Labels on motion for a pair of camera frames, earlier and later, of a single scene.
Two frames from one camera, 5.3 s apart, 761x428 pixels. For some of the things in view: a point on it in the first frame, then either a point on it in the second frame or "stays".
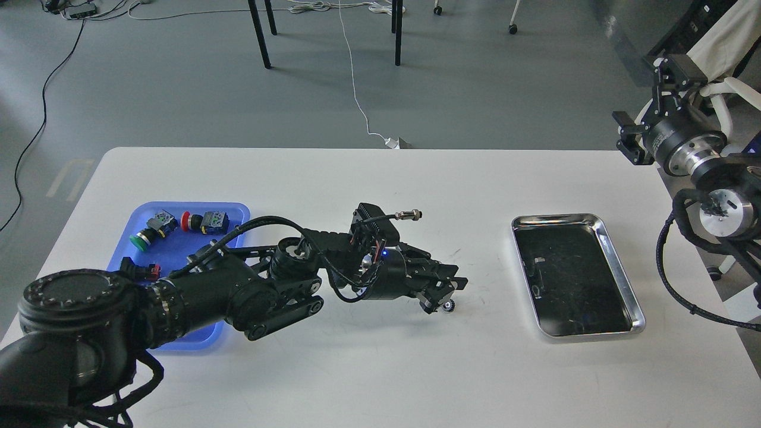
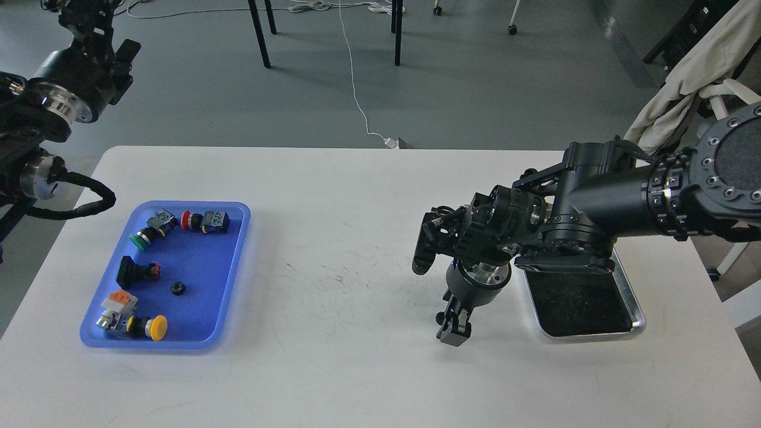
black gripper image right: x=682 y=142 to x=468 y=286
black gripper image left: x=390 y=270 to x=88 y=75
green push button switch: x=163 y=223 stays
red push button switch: x=210 y=223 stays
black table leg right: x=396 y=28 stays
